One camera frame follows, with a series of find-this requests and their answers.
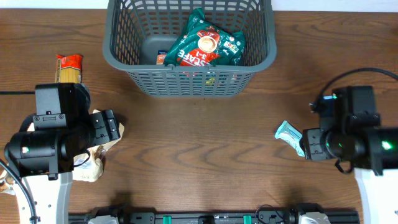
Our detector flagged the teal wet wipes packet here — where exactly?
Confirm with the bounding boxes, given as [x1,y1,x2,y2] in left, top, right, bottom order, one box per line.
[275,120,305,157]

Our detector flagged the orange spaghetti packet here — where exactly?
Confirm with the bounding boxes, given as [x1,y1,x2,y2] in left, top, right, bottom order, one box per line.
[55,54,83,84]

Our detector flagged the grey plastic laundry basket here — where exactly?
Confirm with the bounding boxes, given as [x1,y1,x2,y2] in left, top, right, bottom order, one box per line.
[103,0,277,97]

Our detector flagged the green Nescafe coffee bag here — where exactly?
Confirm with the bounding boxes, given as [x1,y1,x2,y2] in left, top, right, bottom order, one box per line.
[164,8,246,67]

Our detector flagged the Kleenex tissue multipack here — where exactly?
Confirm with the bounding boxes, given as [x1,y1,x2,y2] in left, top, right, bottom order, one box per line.
[156,50,167,65]

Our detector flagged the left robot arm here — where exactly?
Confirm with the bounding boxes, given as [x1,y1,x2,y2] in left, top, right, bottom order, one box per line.
[1,83,121,223]

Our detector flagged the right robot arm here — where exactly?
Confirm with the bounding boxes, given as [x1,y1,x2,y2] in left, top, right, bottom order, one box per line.
[300,86,397,223]

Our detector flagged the beige snack bag brown label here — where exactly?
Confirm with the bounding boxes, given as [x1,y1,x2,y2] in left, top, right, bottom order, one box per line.
[0,170,15,195]

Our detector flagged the black mounting rail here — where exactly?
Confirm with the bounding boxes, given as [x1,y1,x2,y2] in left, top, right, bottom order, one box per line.
[67,203,361,224]

